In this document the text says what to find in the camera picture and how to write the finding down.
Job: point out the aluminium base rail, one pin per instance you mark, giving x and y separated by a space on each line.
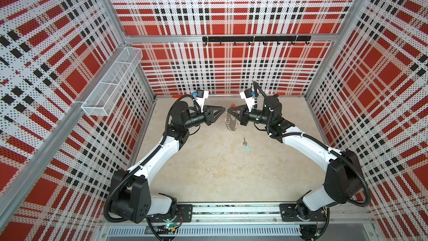
250 221

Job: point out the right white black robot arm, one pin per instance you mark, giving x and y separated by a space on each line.
344 181

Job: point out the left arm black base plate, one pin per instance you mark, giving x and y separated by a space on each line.
182 213

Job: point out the grey key organizer red handle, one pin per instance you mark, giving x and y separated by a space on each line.
230 122

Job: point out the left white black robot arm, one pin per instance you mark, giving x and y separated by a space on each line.
129 198

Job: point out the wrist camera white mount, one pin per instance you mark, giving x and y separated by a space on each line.
200 96
250 99

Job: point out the small key with teal tag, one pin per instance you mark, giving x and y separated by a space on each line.
248 149

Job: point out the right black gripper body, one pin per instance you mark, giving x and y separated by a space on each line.
257 116

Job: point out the black hook rail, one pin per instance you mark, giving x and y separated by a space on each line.
235 39

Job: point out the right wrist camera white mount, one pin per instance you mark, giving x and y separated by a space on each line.
250 99

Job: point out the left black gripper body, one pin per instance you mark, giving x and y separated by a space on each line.
195 120

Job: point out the white wire mesh basket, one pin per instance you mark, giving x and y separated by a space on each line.
103 99

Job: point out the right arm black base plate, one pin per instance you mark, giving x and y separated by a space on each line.
293 212

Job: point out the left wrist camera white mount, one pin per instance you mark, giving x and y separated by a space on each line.
200 96

